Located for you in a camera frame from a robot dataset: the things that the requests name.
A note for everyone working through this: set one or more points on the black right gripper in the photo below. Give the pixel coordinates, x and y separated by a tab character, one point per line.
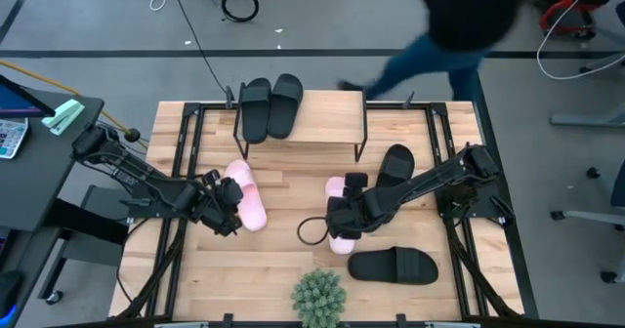
349	216

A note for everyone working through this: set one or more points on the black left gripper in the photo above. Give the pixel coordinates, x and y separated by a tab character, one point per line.
220	218

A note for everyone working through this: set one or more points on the pink slide sandal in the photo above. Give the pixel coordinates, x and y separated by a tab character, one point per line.
253	206
334	186

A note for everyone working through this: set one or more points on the black slide sandal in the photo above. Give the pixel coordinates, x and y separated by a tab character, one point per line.
398	164
393	265
255	113
285	106

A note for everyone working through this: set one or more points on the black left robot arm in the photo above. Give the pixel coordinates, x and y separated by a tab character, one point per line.
132	176

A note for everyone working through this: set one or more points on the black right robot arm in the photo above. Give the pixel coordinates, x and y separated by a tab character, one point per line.
429	181

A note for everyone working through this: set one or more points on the wooden shelf with black legs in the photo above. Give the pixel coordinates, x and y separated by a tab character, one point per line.
327	115

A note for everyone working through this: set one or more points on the green artificial potted plant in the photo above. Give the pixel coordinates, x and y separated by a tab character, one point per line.
319	296

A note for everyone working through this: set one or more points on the black round knob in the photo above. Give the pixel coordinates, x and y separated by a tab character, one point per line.
132	135

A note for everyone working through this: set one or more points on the black desk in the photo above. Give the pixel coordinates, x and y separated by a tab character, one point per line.
39	181

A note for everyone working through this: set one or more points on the mint green stapler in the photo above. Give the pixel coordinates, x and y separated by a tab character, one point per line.
62	117

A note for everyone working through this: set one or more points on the white calculator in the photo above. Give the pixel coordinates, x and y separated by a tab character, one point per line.
11	137

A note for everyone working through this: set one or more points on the black monitor with blue screen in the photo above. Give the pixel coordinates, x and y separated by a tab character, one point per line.
17	101

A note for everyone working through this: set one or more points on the person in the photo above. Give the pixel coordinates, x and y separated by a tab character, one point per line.
469	11

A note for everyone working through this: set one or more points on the grey office chair base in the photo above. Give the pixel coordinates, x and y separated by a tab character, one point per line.
591	217

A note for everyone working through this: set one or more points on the red chair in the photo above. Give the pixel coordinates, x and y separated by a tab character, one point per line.
569	13

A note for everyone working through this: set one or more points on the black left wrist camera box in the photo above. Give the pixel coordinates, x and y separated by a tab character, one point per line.
231	190

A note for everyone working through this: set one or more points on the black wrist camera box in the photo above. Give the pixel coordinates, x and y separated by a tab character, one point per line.
231	190
356	182

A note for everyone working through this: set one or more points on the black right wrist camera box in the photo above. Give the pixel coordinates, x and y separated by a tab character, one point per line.
356	182

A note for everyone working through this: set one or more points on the black metal table frame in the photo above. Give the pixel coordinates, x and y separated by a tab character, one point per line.
390	106

